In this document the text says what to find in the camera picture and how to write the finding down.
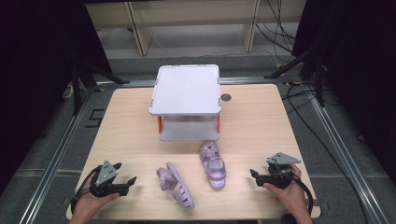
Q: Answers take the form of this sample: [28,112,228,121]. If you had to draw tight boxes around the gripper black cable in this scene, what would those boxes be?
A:
[64,165,104,216]
[290,173,315,217]

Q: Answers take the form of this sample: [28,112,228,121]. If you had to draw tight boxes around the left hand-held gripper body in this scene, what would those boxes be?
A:
[90,160,129,199]

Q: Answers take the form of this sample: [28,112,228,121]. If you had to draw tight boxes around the person's right hand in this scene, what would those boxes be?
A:
[262,163,308,220]

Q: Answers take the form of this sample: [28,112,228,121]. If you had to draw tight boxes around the light wooden desk frame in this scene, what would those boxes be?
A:
[85,0,307,57]

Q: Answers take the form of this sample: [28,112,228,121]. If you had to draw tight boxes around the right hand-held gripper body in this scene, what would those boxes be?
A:
[262,151,302,190]

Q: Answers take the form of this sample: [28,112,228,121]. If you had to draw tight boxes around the black floor cable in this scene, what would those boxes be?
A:
[281,83,372,224]

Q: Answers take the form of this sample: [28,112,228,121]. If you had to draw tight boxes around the white two-tier shoe rack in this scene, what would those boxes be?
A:
[148,63,222,143]

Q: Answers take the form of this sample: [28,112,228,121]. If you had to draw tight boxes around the purple jelly sandal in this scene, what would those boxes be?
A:
[156,161,195,210]
[198,140,227,190]

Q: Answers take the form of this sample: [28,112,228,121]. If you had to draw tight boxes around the black metal stand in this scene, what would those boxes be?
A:
[263,43,325,108]
[70,59,131,116]

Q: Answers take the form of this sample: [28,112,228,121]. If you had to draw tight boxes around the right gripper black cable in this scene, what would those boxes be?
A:
[290,173,315,217]

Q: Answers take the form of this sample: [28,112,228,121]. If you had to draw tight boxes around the bundle of black cables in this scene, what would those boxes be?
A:
[255,0,297,63]

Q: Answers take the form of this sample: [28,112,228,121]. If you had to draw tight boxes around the black curtain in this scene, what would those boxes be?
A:
[291,0,396,171]
[0,0,113,195]

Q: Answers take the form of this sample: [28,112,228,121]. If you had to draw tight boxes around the person's left hand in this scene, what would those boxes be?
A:
[70,173,120,220]

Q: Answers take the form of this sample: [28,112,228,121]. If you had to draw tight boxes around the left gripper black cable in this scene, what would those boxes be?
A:
[64,165,104,216]

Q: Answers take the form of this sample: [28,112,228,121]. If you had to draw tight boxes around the metal floor rail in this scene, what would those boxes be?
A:
[18,88,96,224]
[309,94,391,224]

